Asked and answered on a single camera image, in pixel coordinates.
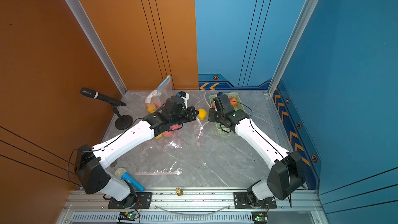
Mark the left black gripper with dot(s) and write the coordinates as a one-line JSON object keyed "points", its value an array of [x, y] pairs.
{"points": [[192, 116]]}

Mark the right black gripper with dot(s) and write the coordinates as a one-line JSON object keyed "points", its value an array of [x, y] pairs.
{"points": [[211, 115]]}

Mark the pale pink peach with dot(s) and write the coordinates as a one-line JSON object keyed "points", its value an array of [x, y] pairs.
{"points": [[175, 127]]}

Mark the orange red wrinkled peach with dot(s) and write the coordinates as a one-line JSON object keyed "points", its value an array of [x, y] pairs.
{"points": [[233, 101]]}

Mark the small yellow pink peach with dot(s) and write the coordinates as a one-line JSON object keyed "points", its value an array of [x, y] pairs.
{"points": [[202, 114]]}

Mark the pink peach with leaf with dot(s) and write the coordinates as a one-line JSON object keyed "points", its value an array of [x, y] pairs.
{"points": [[168, 134]]}

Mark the clear blue-zipper zip bag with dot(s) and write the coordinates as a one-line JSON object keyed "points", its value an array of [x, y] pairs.
{"points": [[160, 95]]}

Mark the pink-dotted zip bag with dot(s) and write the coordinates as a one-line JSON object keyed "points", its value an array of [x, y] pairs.
{"points": [[198, 124], [174, 142]]}

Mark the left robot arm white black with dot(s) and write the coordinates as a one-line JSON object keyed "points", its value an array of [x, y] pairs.
{"points": [[92, 162]]}

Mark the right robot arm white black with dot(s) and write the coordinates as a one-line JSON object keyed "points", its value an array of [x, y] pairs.
{"points": [[286, 169]]}

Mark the black microphone on stand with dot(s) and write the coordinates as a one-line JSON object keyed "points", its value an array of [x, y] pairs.
{"points": [[122, 122]]}

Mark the blue handheld microphone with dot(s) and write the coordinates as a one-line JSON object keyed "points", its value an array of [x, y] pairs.
{"points": [[122, 173]]}

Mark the right green circuit board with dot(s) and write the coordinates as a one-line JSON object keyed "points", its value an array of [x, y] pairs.
{"points": [[259, 218]]}

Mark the green circuit board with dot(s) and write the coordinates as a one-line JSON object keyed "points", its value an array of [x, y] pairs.
{"points": [[259, 218], [128, 218]]}

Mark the left green circuit board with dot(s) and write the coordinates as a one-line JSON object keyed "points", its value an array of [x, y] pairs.
{"points": [[128, 218]]}

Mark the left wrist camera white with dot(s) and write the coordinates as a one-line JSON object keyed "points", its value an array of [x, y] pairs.
{"points": [[185, 96]]}

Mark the brass knob on rail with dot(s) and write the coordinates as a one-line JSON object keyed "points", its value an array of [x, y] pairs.
{"points": [[179, 192]]}

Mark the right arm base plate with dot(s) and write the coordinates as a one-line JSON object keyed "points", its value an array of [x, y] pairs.
{"points": [[243, 199]]}

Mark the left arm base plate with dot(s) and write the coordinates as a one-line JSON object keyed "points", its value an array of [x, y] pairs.
{"points": [[138, 200]]}

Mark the aluminium front rail frame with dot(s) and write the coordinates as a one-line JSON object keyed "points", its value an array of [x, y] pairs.
{"points": [[195, 206]]}

